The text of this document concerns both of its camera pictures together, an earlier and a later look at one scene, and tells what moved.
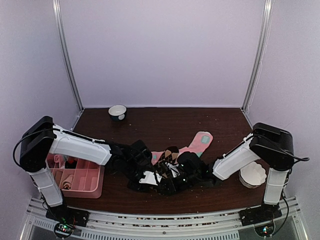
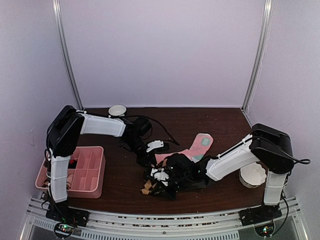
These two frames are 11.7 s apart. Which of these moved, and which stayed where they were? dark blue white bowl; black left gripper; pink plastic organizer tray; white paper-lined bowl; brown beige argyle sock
Moved: black left gripper; brown beige argyle sock
Stayed: white paper-lined bowl; dark blue white bowl; pink plastic organizer tray
